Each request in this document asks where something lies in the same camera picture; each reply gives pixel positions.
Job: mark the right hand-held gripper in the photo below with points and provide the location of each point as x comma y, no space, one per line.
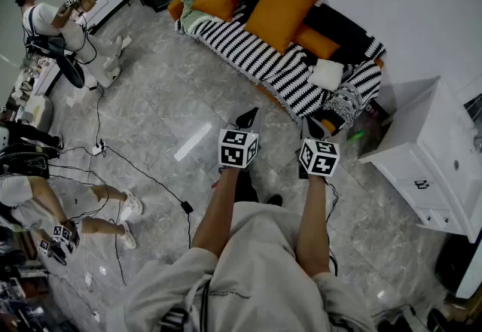
320,157

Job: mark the small white pillow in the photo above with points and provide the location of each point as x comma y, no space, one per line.
327,74

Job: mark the white drawer cabinet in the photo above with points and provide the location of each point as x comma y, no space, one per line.
433,157

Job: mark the pale green blanket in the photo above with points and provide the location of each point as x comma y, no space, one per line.
190,3

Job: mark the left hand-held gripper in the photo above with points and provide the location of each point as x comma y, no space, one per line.
236,150

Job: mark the person's left forearm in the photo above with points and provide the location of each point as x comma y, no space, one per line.
218,210

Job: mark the person's black shoe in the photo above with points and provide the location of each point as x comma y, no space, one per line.
246,187

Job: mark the orange sofa seat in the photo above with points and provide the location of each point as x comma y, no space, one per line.
174,8

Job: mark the black power adapter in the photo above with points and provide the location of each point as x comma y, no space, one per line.
187,207

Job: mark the person's grey shirt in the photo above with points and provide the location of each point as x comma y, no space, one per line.
260,278

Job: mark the person's right forearm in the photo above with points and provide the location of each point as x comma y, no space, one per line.
312,221

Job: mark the white power strip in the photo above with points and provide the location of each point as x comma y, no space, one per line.
98,149

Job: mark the black white patterned cushion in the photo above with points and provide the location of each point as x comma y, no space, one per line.
344,102

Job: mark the black white striped blanket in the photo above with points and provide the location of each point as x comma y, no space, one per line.
241,48

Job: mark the orange bolster pillow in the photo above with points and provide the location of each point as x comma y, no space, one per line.
318,42

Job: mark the black bag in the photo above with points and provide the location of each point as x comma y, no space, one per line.
453,266

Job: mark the black sofa throw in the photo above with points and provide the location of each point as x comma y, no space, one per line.
339,27

